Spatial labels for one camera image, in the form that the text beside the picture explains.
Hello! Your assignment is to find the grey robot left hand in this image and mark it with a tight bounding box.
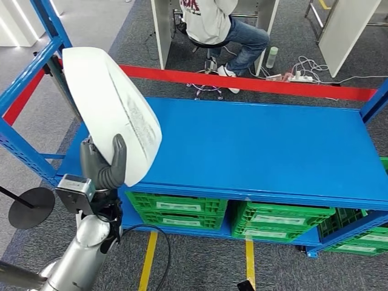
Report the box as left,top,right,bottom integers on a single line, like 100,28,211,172
79,133,128,190

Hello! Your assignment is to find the white curved plastic part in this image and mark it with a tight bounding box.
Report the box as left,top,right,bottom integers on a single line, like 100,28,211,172
62,47,163,187

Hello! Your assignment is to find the blue metal shelf rack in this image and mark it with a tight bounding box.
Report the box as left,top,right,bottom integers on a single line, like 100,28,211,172
0,0,388,259

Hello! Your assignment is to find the black stanchion with disc base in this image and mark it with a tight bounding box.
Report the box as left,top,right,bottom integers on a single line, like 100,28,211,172
0,186,57,230

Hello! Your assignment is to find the green plastic crate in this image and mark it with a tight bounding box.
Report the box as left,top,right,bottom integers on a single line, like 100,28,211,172
231,222,306,243
318,156,388,239
125,191,228,218
324,236,388,256
233,201,337,230
137,210,225,231

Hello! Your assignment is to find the red barrier belt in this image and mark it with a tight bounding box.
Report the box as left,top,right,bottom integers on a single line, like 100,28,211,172
2,68,45,127
57,58,377,102

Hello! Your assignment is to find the black stool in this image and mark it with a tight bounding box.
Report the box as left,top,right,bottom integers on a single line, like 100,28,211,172
185,35,230,101

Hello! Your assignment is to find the person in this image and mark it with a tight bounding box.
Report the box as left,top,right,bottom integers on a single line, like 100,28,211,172
178,0,270,94

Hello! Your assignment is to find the pale green bottle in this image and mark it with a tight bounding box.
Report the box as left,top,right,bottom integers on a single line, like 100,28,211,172
266,46,279,69

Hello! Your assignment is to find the white desk panel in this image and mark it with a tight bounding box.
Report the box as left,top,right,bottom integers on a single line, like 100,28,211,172
318,0,381,78

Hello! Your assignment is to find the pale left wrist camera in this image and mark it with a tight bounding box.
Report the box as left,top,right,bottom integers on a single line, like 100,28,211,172
55,173,96,216

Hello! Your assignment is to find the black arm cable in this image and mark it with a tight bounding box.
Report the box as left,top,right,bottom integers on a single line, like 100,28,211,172
121,224,171,291

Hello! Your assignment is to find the steel table frame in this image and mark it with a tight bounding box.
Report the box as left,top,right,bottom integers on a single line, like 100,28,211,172
304,0,339,44

